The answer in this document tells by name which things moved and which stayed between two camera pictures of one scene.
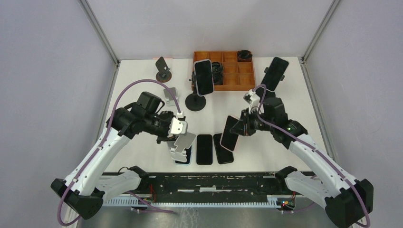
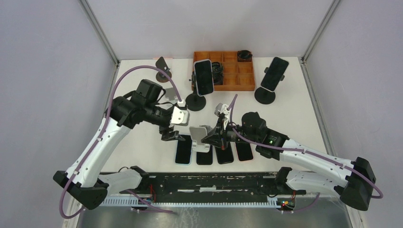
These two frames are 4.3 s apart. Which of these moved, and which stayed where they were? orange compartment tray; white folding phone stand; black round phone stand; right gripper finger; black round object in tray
Moved: right gripper finger
Stayed: black round phone stand; black round object in tray; white folding phone stand; orange compartment tray
